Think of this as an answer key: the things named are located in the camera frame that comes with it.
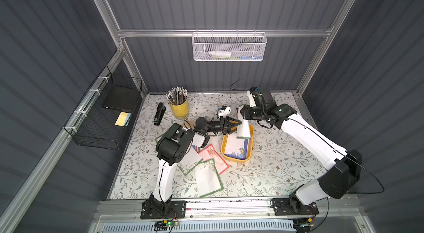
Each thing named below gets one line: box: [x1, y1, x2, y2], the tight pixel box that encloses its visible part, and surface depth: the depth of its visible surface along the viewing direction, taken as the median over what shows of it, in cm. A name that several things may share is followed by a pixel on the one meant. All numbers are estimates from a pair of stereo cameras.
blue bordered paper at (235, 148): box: [224, 132, 252, 160], surface depth 95 cm
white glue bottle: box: [208, 50, 232, 58], surface depth 93 cm
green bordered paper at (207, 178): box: [193, 158, 224, 198], surface depth 84 cm
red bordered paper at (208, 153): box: [198, 144, 230, 176], surface depth 91 cm
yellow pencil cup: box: [168, 97, 190, 120], surface depth 103 cm
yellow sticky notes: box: [114, 111, 132, 127], surface depth 77 cm
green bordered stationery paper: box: [204, 134, 222, 153], surface depth 98 cm
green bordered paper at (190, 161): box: [177, 145, 204, 177], surface depth 88 cm
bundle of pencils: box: [165, 86, 188, 106], surface depth 98 cm
